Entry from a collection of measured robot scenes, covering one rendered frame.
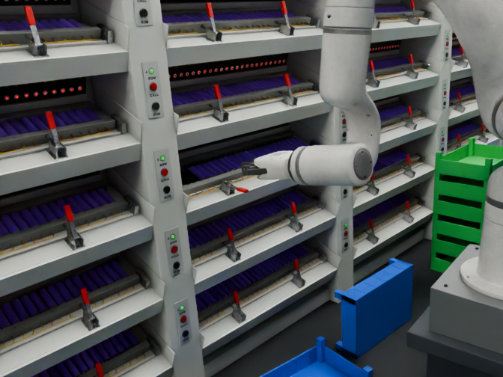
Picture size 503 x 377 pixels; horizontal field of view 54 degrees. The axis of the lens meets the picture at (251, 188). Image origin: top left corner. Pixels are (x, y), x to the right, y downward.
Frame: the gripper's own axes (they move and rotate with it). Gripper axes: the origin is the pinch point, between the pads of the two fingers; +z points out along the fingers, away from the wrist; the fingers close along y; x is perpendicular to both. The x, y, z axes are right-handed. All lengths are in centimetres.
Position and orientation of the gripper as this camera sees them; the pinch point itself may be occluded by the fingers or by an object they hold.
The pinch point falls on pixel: (254, 166)
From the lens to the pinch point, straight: 118.3
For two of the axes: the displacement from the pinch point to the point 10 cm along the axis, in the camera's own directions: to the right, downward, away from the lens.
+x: 1.8, 9.7, 1.8
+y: -7.3, 2.6, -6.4
